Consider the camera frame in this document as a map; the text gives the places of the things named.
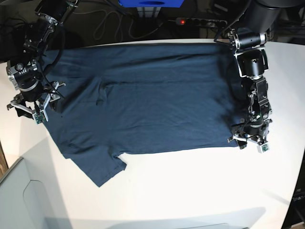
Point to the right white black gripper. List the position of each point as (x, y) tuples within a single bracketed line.
[(37, 98)]

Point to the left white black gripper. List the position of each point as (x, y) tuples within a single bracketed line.
[(243, 133)]

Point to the dark blue T-shirt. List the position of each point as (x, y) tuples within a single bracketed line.
[(142, 99)]

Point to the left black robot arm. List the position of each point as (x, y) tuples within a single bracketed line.
[(247, 35)]

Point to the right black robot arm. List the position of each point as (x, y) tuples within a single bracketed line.
[(27, 72)]

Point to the grey tray corner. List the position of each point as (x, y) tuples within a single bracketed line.
[(25, 203)]

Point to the blue plastic box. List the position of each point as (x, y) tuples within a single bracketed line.
[(151, 3)]

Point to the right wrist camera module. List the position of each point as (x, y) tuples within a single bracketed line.
[(40, 117)]

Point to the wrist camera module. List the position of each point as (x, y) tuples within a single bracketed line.
[(263, 147), (40, 117)]

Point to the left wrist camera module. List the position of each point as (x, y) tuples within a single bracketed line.
[(263, 147)]

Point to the black power strip red switch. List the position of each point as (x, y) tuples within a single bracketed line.
[(205, 23)]

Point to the silver aluminium frame post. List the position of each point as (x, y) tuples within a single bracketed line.
[(148, 12)]

